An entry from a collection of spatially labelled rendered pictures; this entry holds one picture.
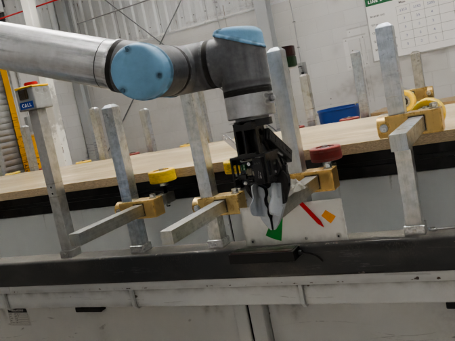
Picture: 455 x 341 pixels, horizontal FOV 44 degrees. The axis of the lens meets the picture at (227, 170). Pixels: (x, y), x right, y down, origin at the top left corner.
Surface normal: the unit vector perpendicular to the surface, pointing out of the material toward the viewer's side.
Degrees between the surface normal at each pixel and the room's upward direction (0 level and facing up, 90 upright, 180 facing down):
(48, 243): 90
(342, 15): 90
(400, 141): 90
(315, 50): 90
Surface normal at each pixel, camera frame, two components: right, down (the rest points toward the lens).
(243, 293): -0.42, 0.19
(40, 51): -0.29, 0.00
